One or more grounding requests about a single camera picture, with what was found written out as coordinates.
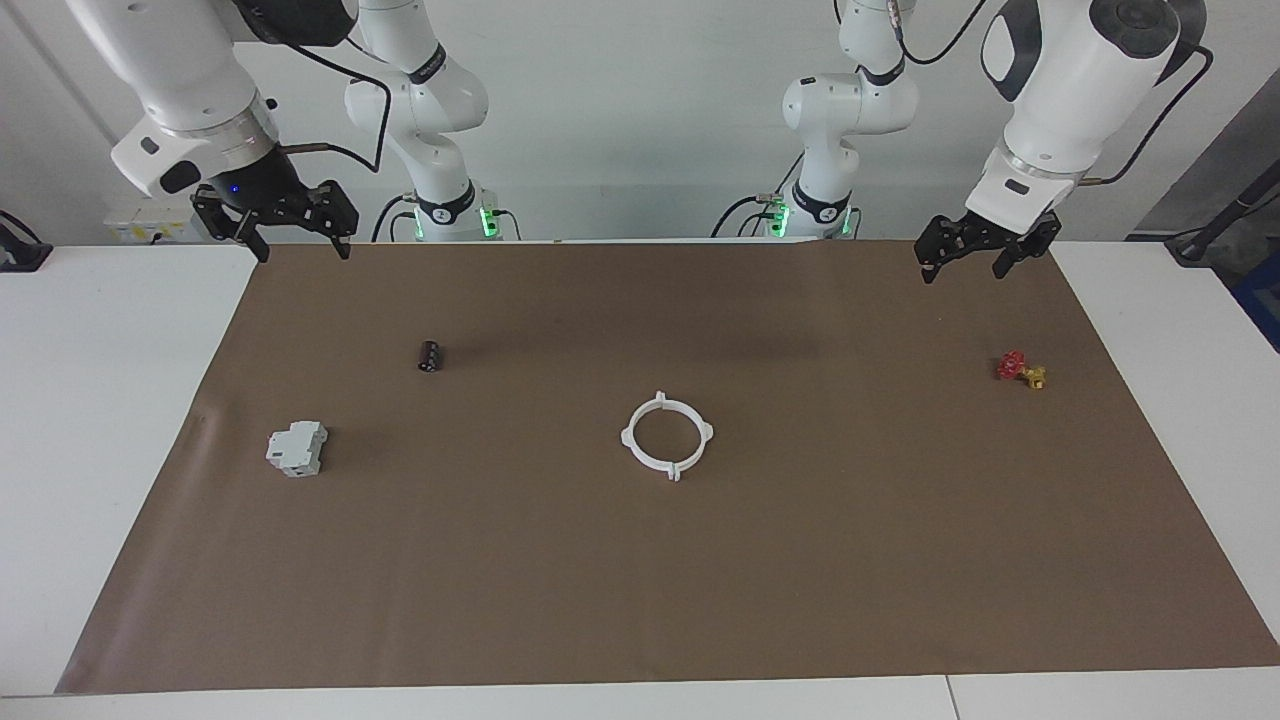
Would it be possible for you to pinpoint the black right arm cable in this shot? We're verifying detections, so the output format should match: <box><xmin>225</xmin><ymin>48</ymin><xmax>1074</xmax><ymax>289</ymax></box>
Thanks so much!
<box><xmin>280</xmin><ymin>40</ymin><xmax>393</xmax><ymax>173</ymax></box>

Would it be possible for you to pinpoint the black tripod stand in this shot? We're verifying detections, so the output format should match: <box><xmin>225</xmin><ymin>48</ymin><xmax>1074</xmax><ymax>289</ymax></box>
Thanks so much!
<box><xmin>1165</xmin><ymin>160</ymin><xmax>1280</xmax><ymax>266</ymax></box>

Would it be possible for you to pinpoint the black base cable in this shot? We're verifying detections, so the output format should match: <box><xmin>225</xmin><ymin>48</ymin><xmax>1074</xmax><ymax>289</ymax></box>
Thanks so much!
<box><xmin>710</xmin><ymin>195</ymin><xmax>773</xmax><ymax>239</ymax></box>
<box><xmin>370</xmin><ymin>193</ymin><xmax>419</xmax><ymax>243</ymax></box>

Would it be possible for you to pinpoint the blue crate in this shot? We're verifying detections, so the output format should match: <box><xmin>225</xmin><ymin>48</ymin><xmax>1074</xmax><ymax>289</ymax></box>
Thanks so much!
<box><xmin>1232</xmin><ymin>250</ymin><xmax>1280</xmax><ymax>353</ymax></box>

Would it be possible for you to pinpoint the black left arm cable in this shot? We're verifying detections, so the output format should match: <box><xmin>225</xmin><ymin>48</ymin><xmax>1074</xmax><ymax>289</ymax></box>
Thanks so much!
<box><xmin>895</xmin><ymin>0</ymin><xmax>1216</xmax><ymax>186</ymax></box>

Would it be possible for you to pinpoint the red and yellow valve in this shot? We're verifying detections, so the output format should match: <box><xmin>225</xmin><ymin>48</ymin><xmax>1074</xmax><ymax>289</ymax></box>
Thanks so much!
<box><xmin>995</xmin><ymin>351</ymin><xmax>1048</xmax><ymax>391</ymax></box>

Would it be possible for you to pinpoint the white circuit breaker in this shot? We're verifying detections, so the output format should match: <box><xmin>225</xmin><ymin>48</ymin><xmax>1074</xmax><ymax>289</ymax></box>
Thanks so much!
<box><xmin>265</xmin><ymin>420</ymin><xmax>329</xmax><ymax>478</ymax></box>

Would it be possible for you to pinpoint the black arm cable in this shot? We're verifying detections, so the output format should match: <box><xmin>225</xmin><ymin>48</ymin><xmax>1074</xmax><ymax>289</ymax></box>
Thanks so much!
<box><xmin>280</xmin><ymin>40</ymin><xmax>393</xmax><ymax>173</ymax></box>
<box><xmin>895</xmin><ymin>0</ymin><xmax>1216</xmax><ymax>186</ymax></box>

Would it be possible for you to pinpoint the white half-ring pipe clamp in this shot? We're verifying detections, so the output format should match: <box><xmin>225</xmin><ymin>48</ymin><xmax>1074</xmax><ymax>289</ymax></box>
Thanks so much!
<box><xmin>620</xmin><ymin>391</ymin><xmax>677</xmax><ymax>483</ymax></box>
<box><xmin>655</xmin><ymin>391</ymin><xmax>716</xmax><ymax>483</ymax></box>

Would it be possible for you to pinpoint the black table clamp mount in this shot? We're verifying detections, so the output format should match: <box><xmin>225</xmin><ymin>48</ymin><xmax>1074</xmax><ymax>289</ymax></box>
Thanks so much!
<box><xmin>0</xmin><ymin>210</ymin><xmax>53</xmax><ymax>273</ymax></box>

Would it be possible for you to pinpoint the black left base cable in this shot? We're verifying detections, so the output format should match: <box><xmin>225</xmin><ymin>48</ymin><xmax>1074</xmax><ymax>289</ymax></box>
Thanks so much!
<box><xmin>710</xmin><ymin>195</ymin><xmax>773</xmax><ymax>239</ymax></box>

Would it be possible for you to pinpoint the black right base cable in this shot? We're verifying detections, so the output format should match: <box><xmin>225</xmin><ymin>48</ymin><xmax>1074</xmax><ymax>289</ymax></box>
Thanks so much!
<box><xmin>370</xmin><ymin>193</ymin><xmax>419</xmax><ymax>243</ymax></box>

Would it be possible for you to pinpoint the white power strip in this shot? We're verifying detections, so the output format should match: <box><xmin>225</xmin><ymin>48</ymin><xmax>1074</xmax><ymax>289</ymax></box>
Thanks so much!
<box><xmin>103</xmin><ymin>208</ymin><xmax>196</xmax><ymax>244</ymax></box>

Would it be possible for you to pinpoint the brown paper table mat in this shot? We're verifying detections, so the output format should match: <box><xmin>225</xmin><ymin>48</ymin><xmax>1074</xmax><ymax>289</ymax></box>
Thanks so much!
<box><xmin>55</xmin><ymin>238</ymin><xmax>1280</xmax><ymax>695</ymax></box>

